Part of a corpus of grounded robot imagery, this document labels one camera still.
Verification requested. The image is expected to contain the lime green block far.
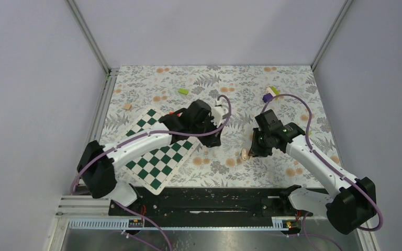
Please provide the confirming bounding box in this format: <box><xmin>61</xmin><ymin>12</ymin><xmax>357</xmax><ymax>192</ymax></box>
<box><xmin>268</xmin><ymin>86</ymin><xmax>280</xmax><ymax>97</ymax></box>

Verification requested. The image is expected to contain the green white chessboard mat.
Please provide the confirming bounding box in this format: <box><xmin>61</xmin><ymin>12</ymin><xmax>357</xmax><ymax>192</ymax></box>
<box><xmin>121</xmin><ymin>108</ymin><xmax>202</xmax><ymax>197</ymax></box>

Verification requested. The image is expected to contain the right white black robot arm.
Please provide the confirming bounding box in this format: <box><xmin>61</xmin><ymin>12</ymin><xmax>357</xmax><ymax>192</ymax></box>
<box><xmin>249</xmin><ymin>110</ymin><xmax>377</xmax><ymax>235</ymax></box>

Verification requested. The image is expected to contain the lime green block left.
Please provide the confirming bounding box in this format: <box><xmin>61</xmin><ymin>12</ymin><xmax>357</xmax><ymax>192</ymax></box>
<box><xmin>178</xmin><ymin>88</ymin><xmax>189</xmax><ymax>95</ymax></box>

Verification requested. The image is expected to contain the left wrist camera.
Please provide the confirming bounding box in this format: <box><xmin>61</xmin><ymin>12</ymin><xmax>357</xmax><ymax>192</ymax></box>
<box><xmin>211</xmin><ymin>105</ymin><xmax>228</xmax><ymax>128</ymax></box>

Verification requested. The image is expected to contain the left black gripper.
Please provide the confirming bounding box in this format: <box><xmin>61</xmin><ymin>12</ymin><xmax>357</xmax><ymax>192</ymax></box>
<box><xmin>192</xmin><ymin>116</ymin><xmax>225</xmax><ymax>149</ymax></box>

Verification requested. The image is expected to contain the floral patterned table mat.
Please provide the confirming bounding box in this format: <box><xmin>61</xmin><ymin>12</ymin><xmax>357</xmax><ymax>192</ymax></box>
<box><xmin>100</xmin><ymin>65</ymin><xmax>339</xmax><ymax>188</ymax></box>

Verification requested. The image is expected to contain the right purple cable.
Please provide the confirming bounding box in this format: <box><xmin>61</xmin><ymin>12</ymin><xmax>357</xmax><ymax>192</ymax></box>
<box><xmin>260</xmin><ymin>94</ymin><xmax>384</xmax><ymax>251</ymax></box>

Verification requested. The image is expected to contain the purple block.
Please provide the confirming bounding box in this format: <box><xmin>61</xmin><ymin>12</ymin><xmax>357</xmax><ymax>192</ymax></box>
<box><xmin>262</xmin><ymin>93</ymin><xmax>273</xmax><ymax>103</ymax></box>

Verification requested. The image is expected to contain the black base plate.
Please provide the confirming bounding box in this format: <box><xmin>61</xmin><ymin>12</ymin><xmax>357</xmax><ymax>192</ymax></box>
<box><xmin>73</xmin><ymin>187</ymin><xmax>349</xmax><ymax>229</ymax></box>

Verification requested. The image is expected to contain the lime green block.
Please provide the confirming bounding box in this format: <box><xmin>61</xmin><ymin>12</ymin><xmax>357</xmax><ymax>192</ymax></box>
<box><xmin>268</xmin><ymin>86</ymin><xmax>280</xmax><ymax>97</ymax></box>
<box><xmin>178</xmin><ymin>88</ymin><xmax>189</xmax><ymax>95</ymax></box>

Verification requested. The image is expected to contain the tan wooden block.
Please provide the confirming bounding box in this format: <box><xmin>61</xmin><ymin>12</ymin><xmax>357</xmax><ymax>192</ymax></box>
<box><xmin>124</xmin><ymin>103</ymin><xmax>132</xmax><ymax>110</ymax></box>

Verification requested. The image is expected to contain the beige earbud charging case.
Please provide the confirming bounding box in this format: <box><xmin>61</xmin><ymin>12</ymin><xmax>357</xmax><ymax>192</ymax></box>
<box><xmin>240</xmin><ymin>148</ymin><xmax>249</xmax><ymax>161</ymax></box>

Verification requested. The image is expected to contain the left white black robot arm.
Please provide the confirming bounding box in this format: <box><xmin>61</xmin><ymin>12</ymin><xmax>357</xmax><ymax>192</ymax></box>
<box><xmin>77</xmin><ymin>99</ymin><xmax>231</xmax><ymax>215</ymax></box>

